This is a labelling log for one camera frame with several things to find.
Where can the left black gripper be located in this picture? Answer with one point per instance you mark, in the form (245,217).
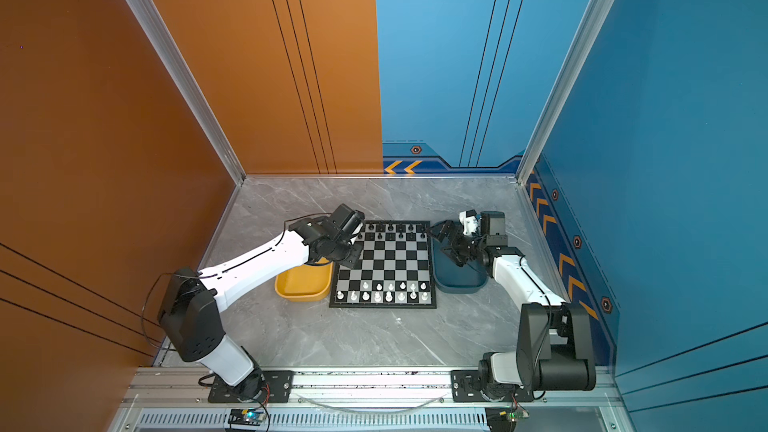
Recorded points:
(353,260)

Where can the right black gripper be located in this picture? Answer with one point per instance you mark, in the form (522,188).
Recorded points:
(450,227)

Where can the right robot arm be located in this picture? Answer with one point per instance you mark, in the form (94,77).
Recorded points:
(554,350)

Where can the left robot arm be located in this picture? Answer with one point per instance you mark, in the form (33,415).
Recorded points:
(190,312)

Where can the black white chess board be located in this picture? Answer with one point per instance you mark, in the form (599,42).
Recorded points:
(394,270)

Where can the right circuit board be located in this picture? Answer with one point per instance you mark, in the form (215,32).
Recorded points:
(505,419)

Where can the left green circuit board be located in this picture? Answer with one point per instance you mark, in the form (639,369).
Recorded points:
(249,419)

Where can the teal plastic tray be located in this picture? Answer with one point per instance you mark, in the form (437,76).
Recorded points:
(454,279)

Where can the yellow plastic tray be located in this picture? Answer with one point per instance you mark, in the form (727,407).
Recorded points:
(306,283)

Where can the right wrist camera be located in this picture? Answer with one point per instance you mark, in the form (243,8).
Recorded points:
(470,222)

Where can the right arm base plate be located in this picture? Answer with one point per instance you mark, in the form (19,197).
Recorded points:
(471,385)

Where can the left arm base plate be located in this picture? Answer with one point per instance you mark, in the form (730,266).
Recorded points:
(265,387)

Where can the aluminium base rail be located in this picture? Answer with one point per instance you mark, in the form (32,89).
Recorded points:
(356,387)

